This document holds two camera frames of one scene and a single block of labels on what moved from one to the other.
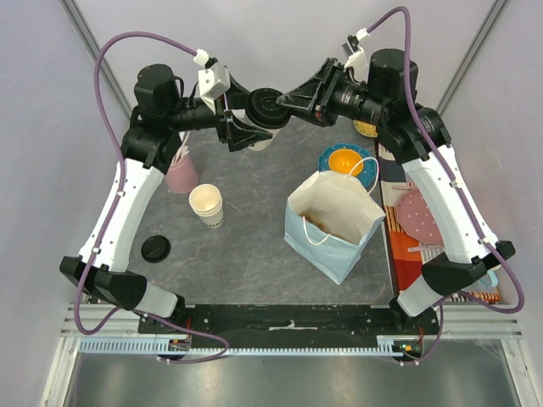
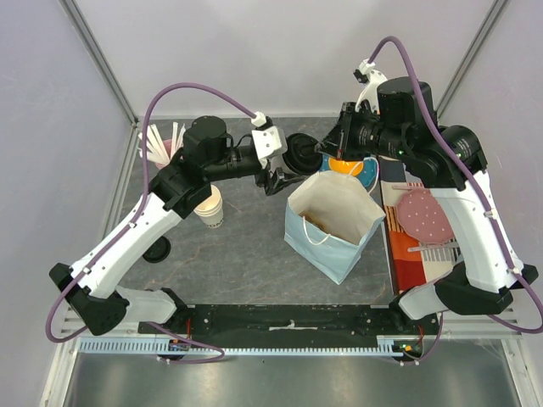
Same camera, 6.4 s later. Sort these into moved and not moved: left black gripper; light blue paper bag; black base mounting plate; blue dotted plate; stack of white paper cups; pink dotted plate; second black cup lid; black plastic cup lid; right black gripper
Moved: black plastic cup lid; left black gripper; right black gripper
Not moved: pink dotted plate; black base mounting plate; second black cup lid; stack of white paper cups; light blue paper bag; blue dotted plate
